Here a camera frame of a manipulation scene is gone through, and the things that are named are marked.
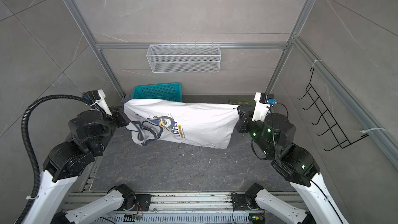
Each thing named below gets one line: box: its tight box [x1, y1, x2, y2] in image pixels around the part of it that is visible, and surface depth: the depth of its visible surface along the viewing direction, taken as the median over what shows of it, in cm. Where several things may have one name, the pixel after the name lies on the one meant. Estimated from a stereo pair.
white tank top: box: [123, 98, 240, 149], surface depth 61 cm
